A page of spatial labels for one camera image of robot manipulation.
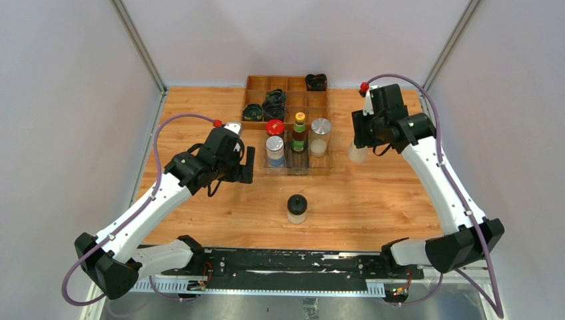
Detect yellow lid spice jar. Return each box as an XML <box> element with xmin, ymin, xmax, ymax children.
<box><xmin>347</xmin><ymin>142</ymin><xmax>368</xmax><ymax>164</ymax></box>

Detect silver lid spice jar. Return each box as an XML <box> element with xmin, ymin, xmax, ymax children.
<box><xmin>265</xmin><ymin>136</ymin><xmax>285</xmax><ymax>167</ymax></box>

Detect large silver lid jar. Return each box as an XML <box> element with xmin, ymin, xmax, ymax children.
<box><xmin>308</xmin><ymin>117</ymin><xmax>332</xmax><ymax>157</ymax></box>

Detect clear plastic organizer bin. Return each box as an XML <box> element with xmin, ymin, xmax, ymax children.
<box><xmin>263</xmin><ymin>131</ymin><xmax>334</xmax><ymax>176</ymax></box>

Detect red lid chili jar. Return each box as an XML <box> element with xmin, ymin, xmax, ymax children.
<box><xmin>265</xmin><ymin>119</ymin><xmax>285</xmax><ymax>138</ymax></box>

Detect black lid grinder jar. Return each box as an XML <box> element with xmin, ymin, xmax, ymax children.
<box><xmin>286</xmin><ymin>194</ymin><xmax>308</xmax><ymax>225</ymax></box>

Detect yellow cap sauce bottle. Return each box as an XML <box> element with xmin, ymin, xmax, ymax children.
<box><xmin>291</xmin><ymin>112</ymin><xmax>306</xmax><ymax>153</ymax></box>

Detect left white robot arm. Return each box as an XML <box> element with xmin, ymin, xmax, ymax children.
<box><xmin>74</xmin><ymin>122</ymin><xmax>255</xmax><ymax>299</ymax></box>

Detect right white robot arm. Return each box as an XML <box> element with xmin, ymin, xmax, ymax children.
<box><xmin>352</xmin><ymin>83</ymin><xmax>504</xmax><ymax>279</ymax></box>

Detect wooden compartment tray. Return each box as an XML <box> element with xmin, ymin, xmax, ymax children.
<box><xmin>239</xmin><ymin>75</ymin><xmax>330</xmax><ymax>130</ymax></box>

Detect black coil top right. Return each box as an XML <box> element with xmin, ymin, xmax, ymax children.
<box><xmin>304</xmin><ymin>73</ymin><xmax>328</xmax><ymax>92</ymax></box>

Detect black coil lower middle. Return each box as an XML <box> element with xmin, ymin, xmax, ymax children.
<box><xmin>262</xmin><ymin>103</ymin><xmax>286</xmax><ymax>122</ymax></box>

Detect black green coil middle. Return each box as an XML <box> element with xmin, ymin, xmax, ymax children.
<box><xmin>264</xmin><ymin>89</ymin><xmax>286</xmax><ymax>105</ymax></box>

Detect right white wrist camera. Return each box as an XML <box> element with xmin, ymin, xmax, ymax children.
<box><xmin>362</xmin><ymin>90</ymin><xmax>374</xmax><ymax>117</ymax></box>

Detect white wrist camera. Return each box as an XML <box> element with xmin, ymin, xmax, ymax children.
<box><xmin>223</xmin><ymin>122</ymin><xmax>243</xmax><ymax>136</ymax></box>
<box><xmin>362</xmin><ymin>90</ymin><xmax>374</xmax><ymax>117</ymax></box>

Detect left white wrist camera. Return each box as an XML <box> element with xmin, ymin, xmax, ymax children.
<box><xmin>223</xmin><ymin>122</ymin><xmax>243</xmax><ymax>136</ymax></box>

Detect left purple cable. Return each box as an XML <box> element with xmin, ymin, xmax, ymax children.
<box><xmin>61</xmin><ymin>113</ymin><xmax>223</xmax><ymax>307</ymax></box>

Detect purple cable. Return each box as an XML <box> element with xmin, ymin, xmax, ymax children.
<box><xmin>61</xmin><ymin>113</ymin><xmax>223</xmax><ymax>307</ymax></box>
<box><xmin>359</xmin><ymin>73</ymin><xmax>504</xmax><ymax>320</ymax></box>

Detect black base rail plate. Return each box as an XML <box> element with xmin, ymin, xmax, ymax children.
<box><xmin>132</xmin><ymin>247</ymin><xmax>439</xmax><ymax>299</ymax></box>

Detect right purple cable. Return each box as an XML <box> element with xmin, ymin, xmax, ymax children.
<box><xmin>359</xmin><ymin>73</ymin><xmax>504</xmax><ymax>320</ymax></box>

